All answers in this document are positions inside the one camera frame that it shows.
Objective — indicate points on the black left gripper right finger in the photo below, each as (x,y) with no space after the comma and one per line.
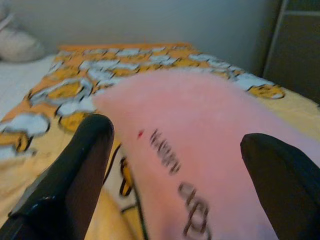
(287,195)

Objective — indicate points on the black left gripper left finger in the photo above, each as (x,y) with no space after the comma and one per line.
(62,187)

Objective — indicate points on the pink printed pillow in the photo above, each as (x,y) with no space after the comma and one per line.
(187,120)

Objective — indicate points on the yellow egg print blanket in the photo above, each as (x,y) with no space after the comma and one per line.
(62,91)

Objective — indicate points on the white bed sheet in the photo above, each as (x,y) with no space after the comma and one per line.
(17,82)

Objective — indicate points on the grey sliding door wardrobe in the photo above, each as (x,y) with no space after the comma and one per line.
(295,55)

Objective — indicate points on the beige plush toy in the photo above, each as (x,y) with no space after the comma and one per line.
(17,45)

